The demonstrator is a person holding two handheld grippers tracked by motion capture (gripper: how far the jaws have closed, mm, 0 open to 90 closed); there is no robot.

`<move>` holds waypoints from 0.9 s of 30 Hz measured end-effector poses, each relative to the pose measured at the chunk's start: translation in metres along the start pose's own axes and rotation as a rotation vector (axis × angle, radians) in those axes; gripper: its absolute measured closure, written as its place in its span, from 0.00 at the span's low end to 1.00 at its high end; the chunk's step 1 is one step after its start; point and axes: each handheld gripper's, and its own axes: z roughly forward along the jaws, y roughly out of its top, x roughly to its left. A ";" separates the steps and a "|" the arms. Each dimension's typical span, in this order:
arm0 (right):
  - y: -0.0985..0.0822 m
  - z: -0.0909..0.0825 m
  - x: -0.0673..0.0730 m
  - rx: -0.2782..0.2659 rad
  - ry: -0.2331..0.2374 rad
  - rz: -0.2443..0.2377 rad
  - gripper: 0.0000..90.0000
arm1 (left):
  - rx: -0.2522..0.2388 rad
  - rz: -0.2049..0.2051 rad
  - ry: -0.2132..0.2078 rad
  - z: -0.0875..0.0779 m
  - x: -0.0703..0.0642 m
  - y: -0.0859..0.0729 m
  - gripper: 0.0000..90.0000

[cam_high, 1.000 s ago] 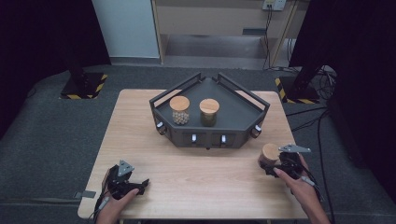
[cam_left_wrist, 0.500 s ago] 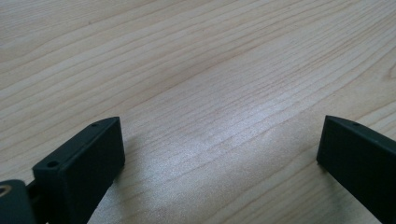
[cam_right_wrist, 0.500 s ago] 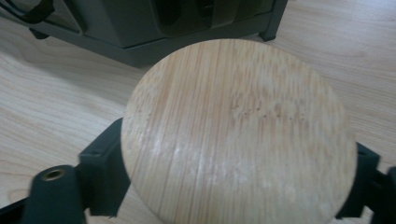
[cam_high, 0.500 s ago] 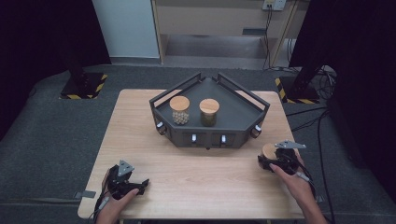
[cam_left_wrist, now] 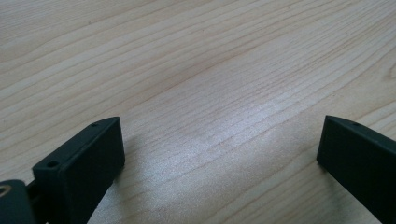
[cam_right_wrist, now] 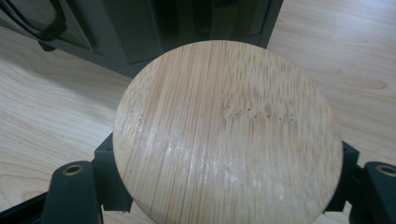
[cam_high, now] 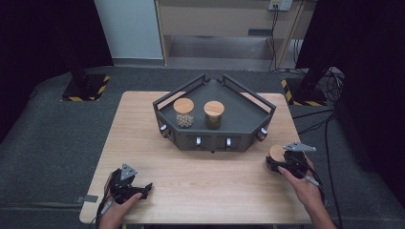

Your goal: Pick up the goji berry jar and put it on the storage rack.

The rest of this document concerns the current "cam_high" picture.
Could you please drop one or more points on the dark grey corner rack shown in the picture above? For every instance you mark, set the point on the dark grey corner rack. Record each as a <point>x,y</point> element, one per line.
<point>242,111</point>

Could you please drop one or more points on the grey tape strip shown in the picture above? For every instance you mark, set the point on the grey tape strip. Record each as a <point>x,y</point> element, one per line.
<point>86,198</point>

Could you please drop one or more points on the person's right hand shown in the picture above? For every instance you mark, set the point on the person's right hand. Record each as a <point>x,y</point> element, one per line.
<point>307,191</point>

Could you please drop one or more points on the glass jar of red beans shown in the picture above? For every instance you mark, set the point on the glass jar of red beans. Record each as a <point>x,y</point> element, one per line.
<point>276,152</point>

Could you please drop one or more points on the light wooden cabinet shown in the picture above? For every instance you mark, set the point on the light wooden cabinet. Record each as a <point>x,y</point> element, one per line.
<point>216,19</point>

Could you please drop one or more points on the white panel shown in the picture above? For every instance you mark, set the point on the white panel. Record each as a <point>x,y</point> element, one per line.
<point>130,28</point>

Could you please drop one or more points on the glass jar of pale beans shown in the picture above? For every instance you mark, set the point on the glass jar of pale beans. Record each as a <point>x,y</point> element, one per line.
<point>183,106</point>

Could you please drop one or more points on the white wall power socket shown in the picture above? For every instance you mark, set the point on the white wall power socket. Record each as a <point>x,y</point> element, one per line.
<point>280,4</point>

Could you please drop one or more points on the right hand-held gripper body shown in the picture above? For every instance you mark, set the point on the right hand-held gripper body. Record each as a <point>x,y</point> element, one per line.
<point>296,163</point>

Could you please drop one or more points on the glass jar of green beans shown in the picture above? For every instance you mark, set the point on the glass jar of green beans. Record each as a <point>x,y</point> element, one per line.
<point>214,109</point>

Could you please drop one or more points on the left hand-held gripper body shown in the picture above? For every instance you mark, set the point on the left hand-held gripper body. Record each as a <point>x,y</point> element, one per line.
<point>122,187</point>

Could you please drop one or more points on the black curtain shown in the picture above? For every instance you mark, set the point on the black curtain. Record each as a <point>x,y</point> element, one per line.
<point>38,47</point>
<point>372,79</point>

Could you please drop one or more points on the person's left hand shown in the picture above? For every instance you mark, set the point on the person's left hand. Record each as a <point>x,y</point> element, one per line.
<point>114,212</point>

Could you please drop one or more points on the black stand with striped base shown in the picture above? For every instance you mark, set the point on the black stand with striped base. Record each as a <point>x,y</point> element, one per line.
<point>86,87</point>
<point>305,92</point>

